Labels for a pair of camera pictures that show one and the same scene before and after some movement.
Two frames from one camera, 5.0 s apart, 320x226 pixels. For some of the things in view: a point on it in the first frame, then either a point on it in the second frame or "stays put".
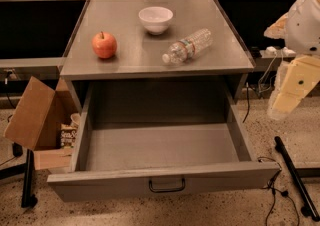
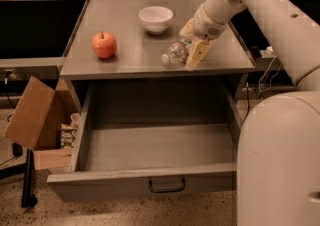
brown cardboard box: (36, 120) stays put
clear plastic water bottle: (188, 48) stays put
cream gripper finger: (295, 79) -> (197, 53)
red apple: (104, 44) stays put
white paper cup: (76, 118) stays put
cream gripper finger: (277, 30) -> (187, 29)
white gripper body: (304, 26) -> (206, 24)
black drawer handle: (166, 190) stays put
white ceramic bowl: (155, 19) stays put
